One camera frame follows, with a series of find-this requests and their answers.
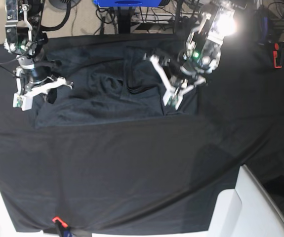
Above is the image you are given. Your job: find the black table cloth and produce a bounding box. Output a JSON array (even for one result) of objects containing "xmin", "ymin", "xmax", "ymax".
[{"xmin": 0, "ymin": 36, "xmax": 284, "ymax": 235}]

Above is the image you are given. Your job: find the red clamp handle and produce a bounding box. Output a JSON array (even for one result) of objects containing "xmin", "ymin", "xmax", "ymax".
[{"xmin": 52, "ymin": 216, "xmax": 68, "ymax": 229}]

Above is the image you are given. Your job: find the blue plastic bin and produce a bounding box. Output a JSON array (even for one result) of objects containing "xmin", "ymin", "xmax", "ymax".
[{"xmin": 93, "ymin": 0, "xmax": 169, "ymax": 7}]

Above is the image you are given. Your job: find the dark grey T-shirt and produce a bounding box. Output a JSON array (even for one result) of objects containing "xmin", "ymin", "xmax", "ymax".
[{"xmin": 29, "ymin": 39, "xmax": 198, "ymax": 128}]

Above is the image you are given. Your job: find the black power strip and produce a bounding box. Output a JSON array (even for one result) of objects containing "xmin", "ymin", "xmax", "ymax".
[{"xmin": 131, "ymin": 12, "xmax": 175, "ymax": 24}]

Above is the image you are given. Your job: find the white chair right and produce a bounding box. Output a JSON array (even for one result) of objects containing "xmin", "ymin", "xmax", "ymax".
[{"xmin": 207, "ymin": 165, "xmax": 284, "ymax": 237}]

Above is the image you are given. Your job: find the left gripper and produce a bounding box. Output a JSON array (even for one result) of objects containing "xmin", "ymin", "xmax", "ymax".
[{"xmin": 170, "ymin": 58, "xmax": 206, "ymax": 86}]

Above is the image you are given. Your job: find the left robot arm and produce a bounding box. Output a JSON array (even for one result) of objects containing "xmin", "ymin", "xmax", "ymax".
[{"xmin": 169, "ymin": 0, "xmax": 236, "ymax": 87}]

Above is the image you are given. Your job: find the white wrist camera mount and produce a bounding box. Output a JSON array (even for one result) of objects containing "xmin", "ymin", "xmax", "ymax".
[
  {"xmin": 143, "ymin": 53, "xmax": 206, "ymax": 110},
  {"xmin": 12, "ymin": 76, "xmax": 74, "ymax": 111}
]

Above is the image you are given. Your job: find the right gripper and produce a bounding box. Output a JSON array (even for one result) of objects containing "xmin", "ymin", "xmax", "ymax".
[{"xmin": 15, "ymin": 58, "xmax": 63, "ymax": 104}]

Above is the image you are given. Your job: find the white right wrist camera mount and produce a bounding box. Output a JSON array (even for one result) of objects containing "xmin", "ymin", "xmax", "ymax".
[{"xmin": 12, "ymin": 76, "xmax": 74, "ymax": 111}]

